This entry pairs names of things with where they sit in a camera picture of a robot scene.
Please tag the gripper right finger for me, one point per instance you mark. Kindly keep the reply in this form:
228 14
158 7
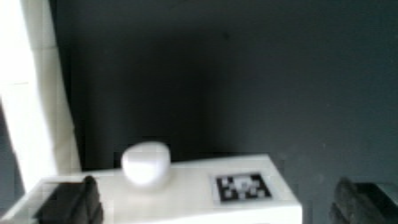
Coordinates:
364 203

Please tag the small white drawer with knob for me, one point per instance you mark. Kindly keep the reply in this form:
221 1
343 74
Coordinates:
213 191

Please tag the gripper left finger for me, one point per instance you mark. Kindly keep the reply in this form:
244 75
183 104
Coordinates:
71 206

